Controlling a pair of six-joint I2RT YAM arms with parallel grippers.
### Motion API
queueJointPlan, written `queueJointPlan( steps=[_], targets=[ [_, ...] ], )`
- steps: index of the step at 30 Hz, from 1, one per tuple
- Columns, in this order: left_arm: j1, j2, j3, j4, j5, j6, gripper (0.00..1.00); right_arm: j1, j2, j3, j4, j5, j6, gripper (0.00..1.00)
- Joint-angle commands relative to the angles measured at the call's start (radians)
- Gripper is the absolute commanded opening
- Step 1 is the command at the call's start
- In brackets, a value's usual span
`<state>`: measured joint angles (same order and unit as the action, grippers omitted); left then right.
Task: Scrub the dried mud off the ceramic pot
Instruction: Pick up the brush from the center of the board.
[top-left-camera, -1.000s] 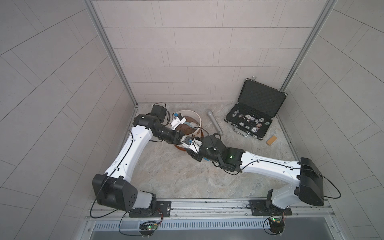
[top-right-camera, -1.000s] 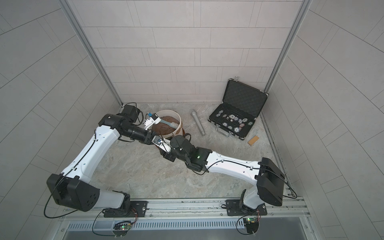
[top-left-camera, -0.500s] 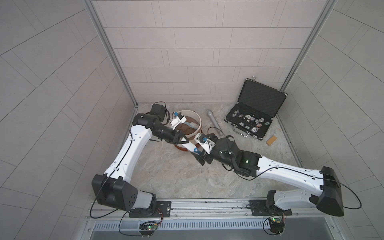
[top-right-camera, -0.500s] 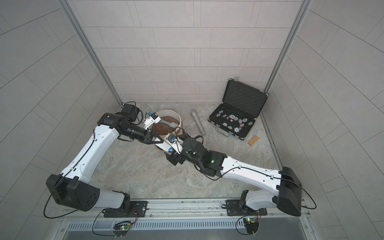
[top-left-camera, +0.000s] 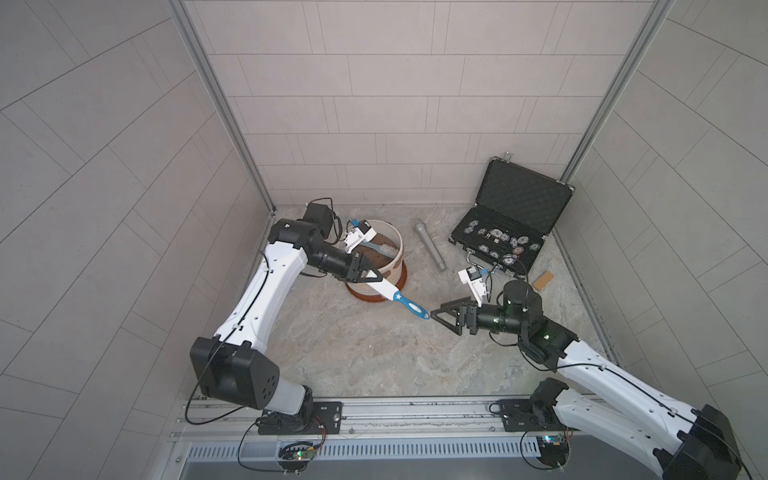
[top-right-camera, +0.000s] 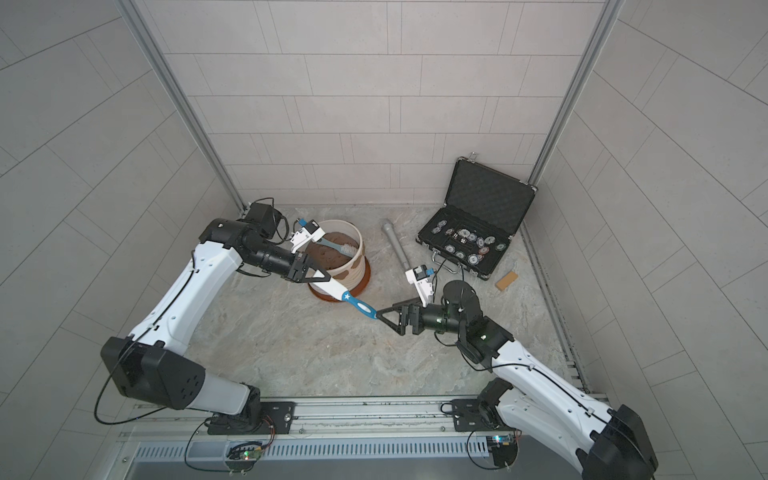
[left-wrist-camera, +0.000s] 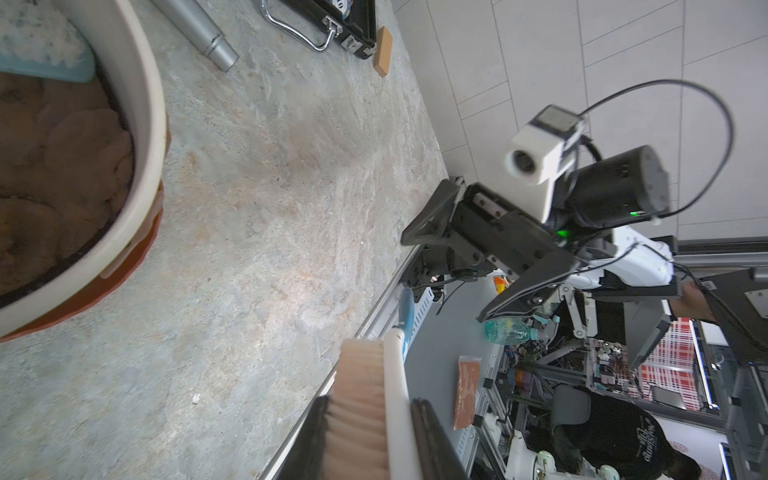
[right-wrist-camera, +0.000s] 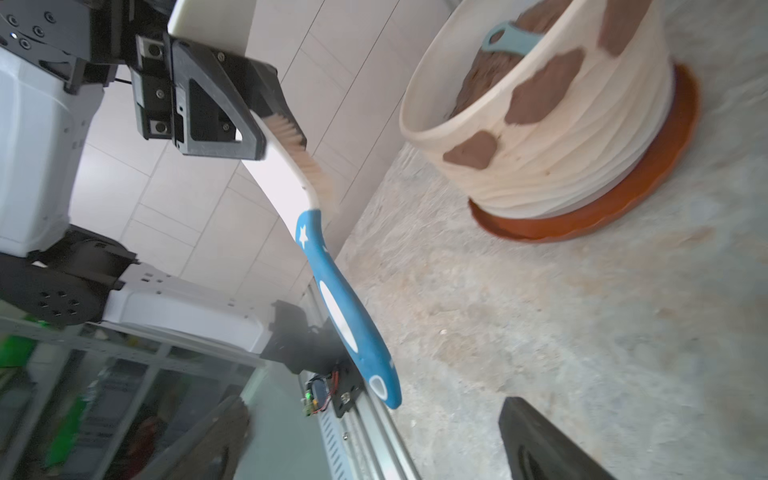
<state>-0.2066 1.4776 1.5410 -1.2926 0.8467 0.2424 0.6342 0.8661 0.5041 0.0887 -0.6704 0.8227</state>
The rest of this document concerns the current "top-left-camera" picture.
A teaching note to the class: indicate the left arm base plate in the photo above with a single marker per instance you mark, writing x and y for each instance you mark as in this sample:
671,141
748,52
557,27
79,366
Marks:
324,417

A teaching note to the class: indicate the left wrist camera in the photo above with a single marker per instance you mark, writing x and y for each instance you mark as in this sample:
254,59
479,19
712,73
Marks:
357,233

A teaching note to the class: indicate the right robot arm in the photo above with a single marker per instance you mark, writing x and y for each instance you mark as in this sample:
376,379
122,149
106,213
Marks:
670,437

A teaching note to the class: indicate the left circuit board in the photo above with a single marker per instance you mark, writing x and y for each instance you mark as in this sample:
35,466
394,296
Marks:
302,451

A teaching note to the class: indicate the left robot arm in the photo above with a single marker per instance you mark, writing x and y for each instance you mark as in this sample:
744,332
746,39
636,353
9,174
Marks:
232,365

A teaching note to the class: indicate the circuit board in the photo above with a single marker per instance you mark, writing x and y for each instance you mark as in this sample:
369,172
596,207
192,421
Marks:
302,451
554,451

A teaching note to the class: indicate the right circuit board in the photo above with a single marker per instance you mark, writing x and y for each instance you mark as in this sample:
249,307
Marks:
554,451

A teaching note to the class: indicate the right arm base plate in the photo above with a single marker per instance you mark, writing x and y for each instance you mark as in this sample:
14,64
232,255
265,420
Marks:
525,415

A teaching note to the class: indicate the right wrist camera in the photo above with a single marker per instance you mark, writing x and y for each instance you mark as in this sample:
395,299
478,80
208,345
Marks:
475,278

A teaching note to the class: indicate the white ceramic pot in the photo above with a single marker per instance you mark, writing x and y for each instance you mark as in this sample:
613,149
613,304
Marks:
386,233

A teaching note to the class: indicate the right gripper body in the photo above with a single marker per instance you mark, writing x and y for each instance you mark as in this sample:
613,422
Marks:
489,319

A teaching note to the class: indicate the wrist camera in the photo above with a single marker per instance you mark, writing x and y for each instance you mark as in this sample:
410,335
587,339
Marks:
357,233
475,278

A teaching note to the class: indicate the teal dish brush in pot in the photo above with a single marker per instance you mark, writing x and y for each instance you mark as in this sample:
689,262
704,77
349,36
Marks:
382,249

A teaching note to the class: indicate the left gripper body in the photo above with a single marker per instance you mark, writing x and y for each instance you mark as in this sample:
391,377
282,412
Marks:
351,259

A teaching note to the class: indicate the small wooden block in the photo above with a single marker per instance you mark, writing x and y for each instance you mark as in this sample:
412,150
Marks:
543,280

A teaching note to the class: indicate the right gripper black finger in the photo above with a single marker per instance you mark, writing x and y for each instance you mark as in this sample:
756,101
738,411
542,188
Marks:
454,324
451,308

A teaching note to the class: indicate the terracotta saucer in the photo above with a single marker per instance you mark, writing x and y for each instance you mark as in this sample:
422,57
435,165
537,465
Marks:
394,273

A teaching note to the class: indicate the silver microphone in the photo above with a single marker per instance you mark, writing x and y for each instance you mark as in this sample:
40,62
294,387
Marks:
422,232

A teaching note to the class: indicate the black poker chip case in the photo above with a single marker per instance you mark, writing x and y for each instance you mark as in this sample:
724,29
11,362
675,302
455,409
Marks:
513,213

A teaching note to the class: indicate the white blue scrub brush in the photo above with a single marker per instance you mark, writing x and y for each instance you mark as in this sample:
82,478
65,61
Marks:
396,295

